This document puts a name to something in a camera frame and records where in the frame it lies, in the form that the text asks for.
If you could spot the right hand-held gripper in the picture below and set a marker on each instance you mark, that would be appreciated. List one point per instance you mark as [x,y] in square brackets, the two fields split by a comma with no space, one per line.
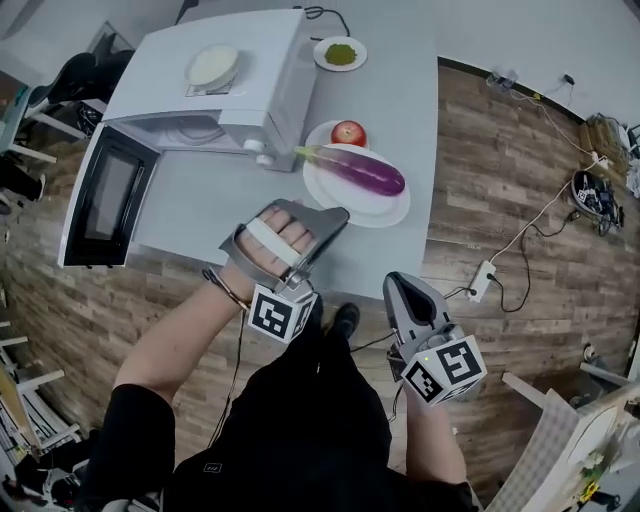
[450,370]

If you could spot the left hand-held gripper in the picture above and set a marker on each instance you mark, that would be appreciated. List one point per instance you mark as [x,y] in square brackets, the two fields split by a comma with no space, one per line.
[277,315]

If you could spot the white eggplant plate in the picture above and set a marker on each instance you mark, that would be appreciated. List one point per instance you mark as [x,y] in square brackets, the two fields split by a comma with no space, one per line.
[375,210]

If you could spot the purple eggplant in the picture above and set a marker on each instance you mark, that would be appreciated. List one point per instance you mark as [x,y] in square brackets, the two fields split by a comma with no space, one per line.
[360,170]

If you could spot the white microwave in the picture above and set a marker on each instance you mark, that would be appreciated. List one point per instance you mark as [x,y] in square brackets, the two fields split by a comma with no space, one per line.
[210,115]

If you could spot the person's right forearm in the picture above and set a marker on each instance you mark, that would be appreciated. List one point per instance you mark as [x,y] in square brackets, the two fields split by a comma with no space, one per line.
[435,440]

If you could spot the person's left forearm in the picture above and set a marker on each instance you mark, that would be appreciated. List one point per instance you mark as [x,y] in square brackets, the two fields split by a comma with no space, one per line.
[170,350]

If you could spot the person's left hand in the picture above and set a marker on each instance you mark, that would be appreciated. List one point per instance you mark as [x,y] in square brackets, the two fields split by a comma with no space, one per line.
[245,277]

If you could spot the grey table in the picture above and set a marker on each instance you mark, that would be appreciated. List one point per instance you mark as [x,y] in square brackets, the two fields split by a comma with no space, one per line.
[390,255]

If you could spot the white power strip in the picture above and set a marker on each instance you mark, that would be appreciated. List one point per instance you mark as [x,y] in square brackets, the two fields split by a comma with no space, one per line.
[482,281]

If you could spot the person's right black shoe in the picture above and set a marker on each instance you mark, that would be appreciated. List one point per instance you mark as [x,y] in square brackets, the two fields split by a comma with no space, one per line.
[346,320]

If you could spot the person's black shoe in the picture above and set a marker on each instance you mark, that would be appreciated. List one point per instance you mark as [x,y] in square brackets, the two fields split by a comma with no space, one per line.
[346,320]
[318,312]

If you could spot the white apple plate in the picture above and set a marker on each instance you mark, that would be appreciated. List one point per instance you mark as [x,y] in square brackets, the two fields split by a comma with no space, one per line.
[320,135]

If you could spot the red apple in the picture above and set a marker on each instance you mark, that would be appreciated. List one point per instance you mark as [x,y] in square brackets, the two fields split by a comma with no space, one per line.
[348,134]

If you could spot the person's left black shoe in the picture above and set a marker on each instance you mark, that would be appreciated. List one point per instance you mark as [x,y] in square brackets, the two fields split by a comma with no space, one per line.
[318,312]

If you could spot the pale wooden bar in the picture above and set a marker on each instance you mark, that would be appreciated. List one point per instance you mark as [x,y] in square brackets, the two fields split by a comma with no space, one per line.
[525,390]

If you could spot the person's black clothing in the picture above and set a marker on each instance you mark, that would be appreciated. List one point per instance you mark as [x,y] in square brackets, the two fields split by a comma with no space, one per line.
[300,425]

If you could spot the white plate with green food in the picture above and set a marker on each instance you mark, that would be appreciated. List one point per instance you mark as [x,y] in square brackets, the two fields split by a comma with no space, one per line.
[320,57]

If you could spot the green chopped food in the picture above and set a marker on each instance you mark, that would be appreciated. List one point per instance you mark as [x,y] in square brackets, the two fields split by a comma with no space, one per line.
[341,53]

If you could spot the checked cloth table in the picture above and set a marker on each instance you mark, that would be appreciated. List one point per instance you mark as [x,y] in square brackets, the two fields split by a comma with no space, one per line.
[545,450]

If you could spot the white bowl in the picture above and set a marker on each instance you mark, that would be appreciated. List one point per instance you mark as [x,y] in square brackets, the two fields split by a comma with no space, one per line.
[212,67]

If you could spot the black bowl of parts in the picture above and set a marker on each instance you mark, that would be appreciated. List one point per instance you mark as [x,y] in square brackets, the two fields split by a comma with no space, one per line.
[582,192]

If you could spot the white oval placemat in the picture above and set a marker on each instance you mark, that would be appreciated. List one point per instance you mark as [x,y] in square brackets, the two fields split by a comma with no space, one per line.
[590,442]

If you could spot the brown bag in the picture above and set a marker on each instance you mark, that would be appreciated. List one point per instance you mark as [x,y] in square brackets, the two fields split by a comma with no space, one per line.
[600,140]

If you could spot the yellow sunflower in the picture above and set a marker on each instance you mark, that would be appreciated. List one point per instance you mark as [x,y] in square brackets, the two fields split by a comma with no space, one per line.
[591,492]

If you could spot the router with black antennas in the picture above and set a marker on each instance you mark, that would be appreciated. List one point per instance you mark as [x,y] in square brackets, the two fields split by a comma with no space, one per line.
[634,136]

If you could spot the black office chair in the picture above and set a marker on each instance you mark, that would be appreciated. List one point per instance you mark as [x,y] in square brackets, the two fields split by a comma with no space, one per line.
[82,67]

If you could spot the wall socket with chargers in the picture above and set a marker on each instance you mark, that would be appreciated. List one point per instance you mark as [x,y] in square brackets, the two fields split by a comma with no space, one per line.
[502,81]

